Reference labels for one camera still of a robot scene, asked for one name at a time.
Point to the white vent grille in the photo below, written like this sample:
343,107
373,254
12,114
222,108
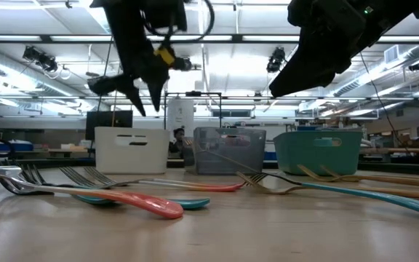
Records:
391,54

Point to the blue box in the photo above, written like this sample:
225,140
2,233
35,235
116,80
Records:
306,128

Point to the black stand frame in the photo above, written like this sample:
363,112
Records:
193,94

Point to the black aluminium table frame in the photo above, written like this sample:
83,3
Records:
395,168

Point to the teal plastic bin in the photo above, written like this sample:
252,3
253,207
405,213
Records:
318,158

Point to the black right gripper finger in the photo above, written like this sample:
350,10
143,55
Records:
304,69

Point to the wooden beam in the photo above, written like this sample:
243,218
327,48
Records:
413,150

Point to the black overhead light bar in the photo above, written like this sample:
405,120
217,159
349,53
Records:
236,38

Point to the black hanging camera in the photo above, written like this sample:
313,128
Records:
275,60

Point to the black ceiling speaker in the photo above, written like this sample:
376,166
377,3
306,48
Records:
417,66

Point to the gold fork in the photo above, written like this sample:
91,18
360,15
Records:
413,183
377,177
264,188

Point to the blue crate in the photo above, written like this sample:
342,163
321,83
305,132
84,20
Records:
9,146

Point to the person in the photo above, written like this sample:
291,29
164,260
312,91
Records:
178,136

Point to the white cylinder tank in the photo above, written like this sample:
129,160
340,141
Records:
180,113

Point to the black ceiling camera cluster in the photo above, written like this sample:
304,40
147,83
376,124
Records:
40,58

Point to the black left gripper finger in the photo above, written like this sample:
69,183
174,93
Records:
104,85
157,92

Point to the grey translucent plastic bin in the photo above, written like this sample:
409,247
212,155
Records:
231,160

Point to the white plastic bin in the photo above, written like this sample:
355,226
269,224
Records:
133,158

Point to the round black ceiling camera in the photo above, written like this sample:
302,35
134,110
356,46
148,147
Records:
187,64

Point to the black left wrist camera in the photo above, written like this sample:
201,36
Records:
166,14

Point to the black monitor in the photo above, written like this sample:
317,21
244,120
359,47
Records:
107,118

